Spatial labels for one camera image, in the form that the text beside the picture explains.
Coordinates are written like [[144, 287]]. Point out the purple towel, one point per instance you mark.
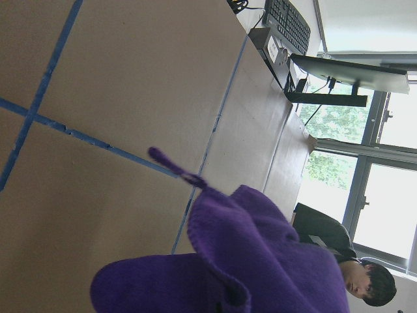
[[247, 258]]

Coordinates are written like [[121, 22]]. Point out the black monitor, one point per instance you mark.
[[354, 74]]

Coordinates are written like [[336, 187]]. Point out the seated person in black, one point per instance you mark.
[[364, 279]]

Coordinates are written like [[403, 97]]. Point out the black keyboard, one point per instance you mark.
[[292, 28]]

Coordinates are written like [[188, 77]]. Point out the brown paper table cover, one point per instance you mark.
[[86, 88]]

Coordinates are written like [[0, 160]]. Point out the black computer box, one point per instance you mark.
[[273, 53]]

